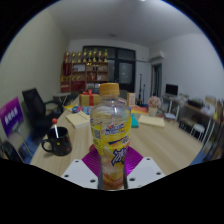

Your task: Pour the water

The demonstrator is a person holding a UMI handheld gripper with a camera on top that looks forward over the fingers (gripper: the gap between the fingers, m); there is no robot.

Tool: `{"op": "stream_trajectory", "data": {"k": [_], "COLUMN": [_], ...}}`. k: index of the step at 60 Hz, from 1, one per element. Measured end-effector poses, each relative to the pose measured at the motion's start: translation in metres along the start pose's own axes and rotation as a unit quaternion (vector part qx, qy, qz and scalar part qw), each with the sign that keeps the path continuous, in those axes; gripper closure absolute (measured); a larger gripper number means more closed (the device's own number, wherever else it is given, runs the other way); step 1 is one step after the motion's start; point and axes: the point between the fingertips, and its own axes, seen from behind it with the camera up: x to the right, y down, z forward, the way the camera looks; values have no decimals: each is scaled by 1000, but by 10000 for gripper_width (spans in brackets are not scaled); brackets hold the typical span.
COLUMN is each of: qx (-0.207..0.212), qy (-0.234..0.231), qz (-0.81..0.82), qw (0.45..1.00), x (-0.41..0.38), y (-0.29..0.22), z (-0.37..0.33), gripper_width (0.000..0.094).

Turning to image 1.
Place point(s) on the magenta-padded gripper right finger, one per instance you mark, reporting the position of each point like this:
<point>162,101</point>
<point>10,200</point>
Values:
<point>146,171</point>

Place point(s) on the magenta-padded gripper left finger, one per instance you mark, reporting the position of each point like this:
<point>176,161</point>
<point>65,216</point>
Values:
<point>77,171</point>

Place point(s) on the yellow-labelled clear drink bottle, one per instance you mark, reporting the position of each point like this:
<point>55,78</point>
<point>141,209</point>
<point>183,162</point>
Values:
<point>110,133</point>

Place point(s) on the black dotted mug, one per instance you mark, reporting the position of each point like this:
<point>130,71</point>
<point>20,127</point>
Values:
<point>60,144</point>

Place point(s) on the tan notebook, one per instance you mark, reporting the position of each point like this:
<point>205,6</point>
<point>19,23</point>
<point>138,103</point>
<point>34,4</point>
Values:
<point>77,119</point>

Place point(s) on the teal book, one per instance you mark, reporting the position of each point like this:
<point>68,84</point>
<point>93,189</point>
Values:
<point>134,120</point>

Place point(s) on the red-tipped stir stick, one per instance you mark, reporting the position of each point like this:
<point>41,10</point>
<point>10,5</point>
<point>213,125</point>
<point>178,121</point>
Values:
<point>54,121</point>

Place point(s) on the orange book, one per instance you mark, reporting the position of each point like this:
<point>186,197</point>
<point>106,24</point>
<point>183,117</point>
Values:
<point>140,110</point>

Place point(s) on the pink flowers in white pot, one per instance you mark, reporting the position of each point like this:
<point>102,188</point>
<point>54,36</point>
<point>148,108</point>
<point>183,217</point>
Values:
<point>154,104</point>

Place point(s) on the white round stool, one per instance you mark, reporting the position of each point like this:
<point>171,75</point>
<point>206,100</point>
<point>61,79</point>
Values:
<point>198,126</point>

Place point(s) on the yellow gift box red ribbon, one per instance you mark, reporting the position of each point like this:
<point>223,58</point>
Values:
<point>86,100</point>

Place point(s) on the small upright orange carton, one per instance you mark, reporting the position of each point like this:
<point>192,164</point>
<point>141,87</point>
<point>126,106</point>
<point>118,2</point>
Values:
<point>131,99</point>

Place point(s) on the small white round table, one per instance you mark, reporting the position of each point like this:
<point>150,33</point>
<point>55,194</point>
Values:
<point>61,95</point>

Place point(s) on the wooden side desk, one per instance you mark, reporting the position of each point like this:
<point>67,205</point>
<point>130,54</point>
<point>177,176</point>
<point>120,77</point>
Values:
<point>196,110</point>

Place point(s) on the black office chair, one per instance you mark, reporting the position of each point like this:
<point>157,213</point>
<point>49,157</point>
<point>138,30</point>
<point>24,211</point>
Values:
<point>33,103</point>

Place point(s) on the purple sign board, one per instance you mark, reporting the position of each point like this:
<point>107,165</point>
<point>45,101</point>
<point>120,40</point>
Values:
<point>11,116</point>

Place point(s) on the black computer monitor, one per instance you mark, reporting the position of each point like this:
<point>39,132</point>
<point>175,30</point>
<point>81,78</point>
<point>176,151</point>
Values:
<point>172,89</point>

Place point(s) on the wooden shelf unit with trophies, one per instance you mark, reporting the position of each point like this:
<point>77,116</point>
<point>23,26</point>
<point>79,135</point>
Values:
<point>83,71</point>

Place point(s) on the black-framed glass door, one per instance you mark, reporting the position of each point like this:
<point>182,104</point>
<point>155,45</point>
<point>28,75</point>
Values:
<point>125,71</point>

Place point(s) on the white wall air conditioner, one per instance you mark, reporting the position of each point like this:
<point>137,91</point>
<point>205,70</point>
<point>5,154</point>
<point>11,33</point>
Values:
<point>157,56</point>

